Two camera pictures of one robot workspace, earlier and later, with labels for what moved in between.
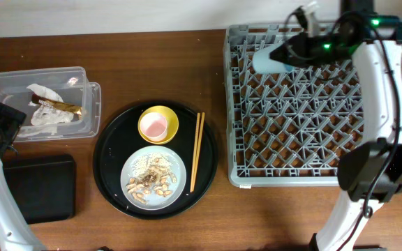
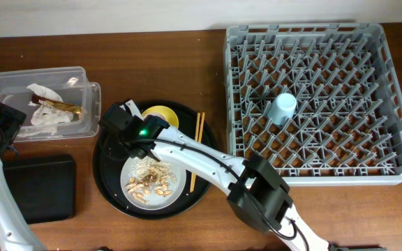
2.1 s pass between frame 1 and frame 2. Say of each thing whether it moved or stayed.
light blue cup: moved
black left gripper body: stayed
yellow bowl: stayed
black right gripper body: moved
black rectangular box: stayed
